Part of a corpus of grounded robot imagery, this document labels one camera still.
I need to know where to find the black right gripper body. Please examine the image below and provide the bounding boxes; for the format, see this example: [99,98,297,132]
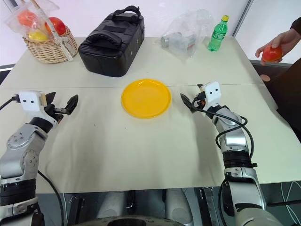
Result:
[192,91,207,110]

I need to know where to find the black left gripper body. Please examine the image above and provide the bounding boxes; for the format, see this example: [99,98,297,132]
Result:
[44,104,64,124]

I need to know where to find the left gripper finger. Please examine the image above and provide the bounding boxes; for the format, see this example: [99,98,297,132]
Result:
[55,94,79,115]
[46,91,57,106]

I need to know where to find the red apple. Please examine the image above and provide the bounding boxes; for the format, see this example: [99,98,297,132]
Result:
[44,16,67,36]
[261,45,283,63]

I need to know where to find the yellow plastic plate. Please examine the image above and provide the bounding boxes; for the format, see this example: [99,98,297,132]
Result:
[121,79,173,119]

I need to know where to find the person's bare hand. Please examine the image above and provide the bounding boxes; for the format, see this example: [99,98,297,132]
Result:
[255,31,296,66]

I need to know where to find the woven wicker basket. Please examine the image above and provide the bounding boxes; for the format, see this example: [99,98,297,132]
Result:
[23,25,79,64]

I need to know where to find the red and silver can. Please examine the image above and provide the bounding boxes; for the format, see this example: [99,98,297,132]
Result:
[186,34,197,48]

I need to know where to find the green plastic soda bottle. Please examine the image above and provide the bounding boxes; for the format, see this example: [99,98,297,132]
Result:
[207,15,230,53]

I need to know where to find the silver drink can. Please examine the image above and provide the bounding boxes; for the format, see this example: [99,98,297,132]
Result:
[160,32,183,48]

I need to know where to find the yellow lemon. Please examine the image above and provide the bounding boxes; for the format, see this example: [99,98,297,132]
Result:
[28,31,49,41]

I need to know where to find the dark grey side bench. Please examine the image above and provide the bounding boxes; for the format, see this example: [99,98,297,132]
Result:
[248,59,291,111]

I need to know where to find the crumpled clear plastic bag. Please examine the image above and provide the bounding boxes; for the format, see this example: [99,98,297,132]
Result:
[154,8,214,62]

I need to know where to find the black padded carry bag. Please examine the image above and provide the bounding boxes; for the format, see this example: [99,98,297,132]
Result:
[78,6,145,78]

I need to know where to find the beige tablecloth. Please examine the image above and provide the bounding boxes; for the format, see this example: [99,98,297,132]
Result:
[0,85,301,194]

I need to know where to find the red apple in basket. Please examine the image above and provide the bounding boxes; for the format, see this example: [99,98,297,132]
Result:
[44,16,67,36]

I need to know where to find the person's dark clothing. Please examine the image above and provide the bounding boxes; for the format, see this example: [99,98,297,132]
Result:
[268,61,301,142]

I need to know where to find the grey rounded shape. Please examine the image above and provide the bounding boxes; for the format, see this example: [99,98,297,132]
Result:
[96,191,126,220]

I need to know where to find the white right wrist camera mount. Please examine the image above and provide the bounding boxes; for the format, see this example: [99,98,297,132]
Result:
[202,81,222,108]

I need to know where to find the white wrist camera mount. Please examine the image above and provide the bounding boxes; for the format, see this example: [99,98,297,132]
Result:
[202,81,222,108]
[18,90,47,112]

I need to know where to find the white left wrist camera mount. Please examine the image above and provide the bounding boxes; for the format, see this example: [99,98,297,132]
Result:
[18,90,47,112]

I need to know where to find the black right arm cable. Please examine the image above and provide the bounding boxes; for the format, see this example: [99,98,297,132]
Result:
[190,97,257,168]

